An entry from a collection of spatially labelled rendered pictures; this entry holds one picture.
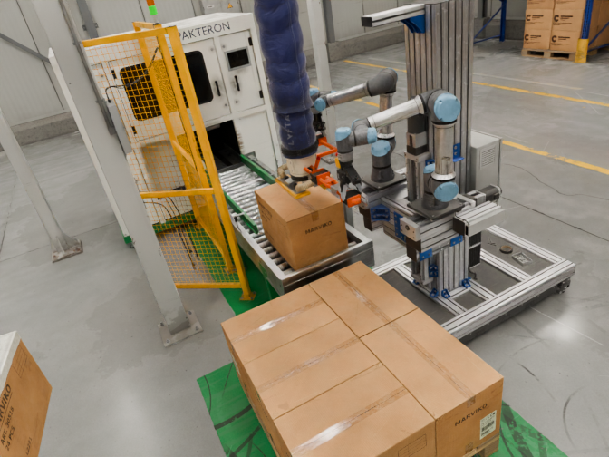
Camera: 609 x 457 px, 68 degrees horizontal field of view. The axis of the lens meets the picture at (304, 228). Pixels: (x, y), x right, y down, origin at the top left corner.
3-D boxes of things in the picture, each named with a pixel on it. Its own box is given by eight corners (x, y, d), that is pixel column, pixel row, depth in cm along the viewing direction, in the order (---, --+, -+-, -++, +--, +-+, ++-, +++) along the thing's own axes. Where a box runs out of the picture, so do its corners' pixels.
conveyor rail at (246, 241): (196, 190, 485) (190, 174, 476) (200, 189, 487) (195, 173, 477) (285, 302, 299) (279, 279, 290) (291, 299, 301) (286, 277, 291)
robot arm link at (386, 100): (373, 158, 293) (373, 72, 264) (378, 149, 305) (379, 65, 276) (391, 160, 289) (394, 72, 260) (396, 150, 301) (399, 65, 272)
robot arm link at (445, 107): (449, 189, 241) (451, 86, 214) (459, 202, 228) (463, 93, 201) (427, 193, 241) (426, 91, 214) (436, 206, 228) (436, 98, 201)
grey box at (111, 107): (121, 146, 294) (103, 101, 279) (130, 144, 296) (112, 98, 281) (125, 154, 278) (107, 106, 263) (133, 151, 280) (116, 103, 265)
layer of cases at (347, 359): (236, 369, 290) (220, 323, 270) (365, 306, 322) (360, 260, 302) (327, 548, 194) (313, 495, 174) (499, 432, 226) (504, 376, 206)
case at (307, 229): (265, 237, 349) (254, 189, 329) (311, 218, 361) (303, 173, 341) (297, 274, 300) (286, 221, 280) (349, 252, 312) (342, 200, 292)
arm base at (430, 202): (436, 195, 260) (436, 179, 255) (455, 203, 248) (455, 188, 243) (415, 203, 255) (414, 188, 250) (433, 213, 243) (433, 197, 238)
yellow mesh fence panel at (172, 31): (159, 300, 394) (53, 45, 289) (164, 293, 402) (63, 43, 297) (253, 300, 372) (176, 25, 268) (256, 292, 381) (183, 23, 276)
